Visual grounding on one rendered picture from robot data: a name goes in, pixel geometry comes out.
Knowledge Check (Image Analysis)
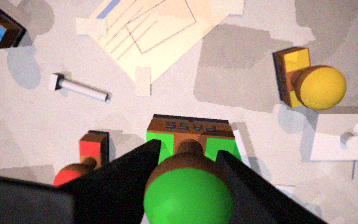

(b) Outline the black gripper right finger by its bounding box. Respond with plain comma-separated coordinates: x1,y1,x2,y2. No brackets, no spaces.
215,150,328,224

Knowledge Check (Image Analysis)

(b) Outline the white flat bar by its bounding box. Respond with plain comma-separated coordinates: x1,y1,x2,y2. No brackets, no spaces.
274,184,295,199

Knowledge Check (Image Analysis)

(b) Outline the cream paper card taped down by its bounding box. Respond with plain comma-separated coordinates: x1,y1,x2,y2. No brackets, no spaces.
76,0,244,96

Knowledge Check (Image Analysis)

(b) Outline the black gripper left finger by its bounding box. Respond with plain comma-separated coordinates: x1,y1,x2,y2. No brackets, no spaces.
0,139,162,224

